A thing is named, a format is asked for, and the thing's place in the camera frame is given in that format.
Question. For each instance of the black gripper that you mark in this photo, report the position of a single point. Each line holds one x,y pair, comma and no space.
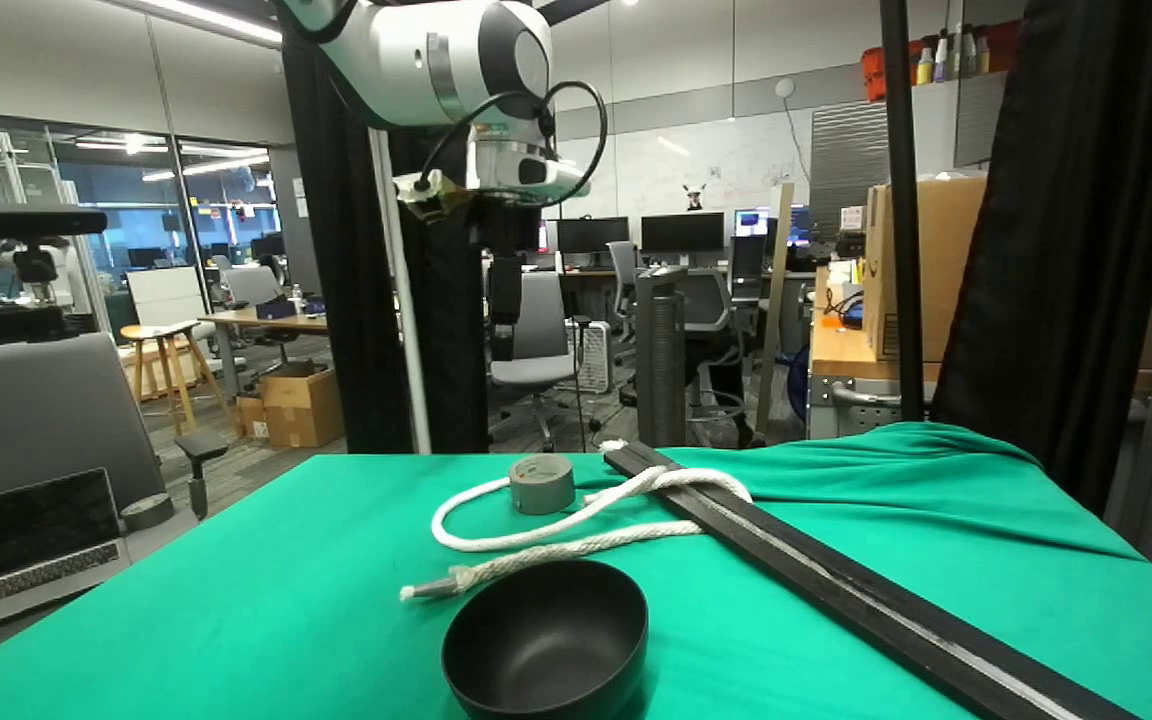
511,232

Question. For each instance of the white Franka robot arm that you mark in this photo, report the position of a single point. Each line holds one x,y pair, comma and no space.
400,52

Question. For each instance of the black bowl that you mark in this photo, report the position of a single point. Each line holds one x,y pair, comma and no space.
541,655

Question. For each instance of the grey office chair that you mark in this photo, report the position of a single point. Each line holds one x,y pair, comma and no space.
541,334

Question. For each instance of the black computer monitor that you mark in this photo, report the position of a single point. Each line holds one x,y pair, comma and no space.
683,232
592,237

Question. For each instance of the black cylinder tower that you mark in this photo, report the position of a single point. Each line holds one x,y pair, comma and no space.
663,362

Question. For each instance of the cardboard boxes stack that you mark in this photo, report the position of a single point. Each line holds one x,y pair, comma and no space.
299,406

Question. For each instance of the leaning wooden plank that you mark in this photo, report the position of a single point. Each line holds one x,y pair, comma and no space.
776,307

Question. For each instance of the small whiteboard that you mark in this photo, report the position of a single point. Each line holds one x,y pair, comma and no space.
165,298

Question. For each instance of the wood topped drawer workbench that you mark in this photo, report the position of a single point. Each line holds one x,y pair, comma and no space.
840,353

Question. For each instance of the wooden stool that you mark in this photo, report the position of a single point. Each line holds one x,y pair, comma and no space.
160,334

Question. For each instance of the green tablecloth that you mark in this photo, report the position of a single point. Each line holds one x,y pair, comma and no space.
271,602

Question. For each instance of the black vertical pole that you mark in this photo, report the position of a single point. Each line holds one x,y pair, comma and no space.
902,203

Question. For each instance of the cardboard shipping box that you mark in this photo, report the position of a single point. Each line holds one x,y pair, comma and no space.
948,266

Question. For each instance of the long flat black bar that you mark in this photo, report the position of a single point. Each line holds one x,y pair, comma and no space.
869,602

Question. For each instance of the grey padded chair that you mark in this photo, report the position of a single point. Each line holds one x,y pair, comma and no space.
43,412

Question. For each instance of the black laptop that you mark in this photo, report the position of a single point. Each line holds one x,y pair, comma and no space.
30,527

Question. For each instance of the narrow black curtain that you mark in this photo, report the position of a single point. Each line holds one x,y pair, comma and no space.
1071,266

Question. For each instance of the wall shelf with bottles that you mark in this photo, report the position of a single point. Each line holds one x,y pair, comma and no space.
936,62

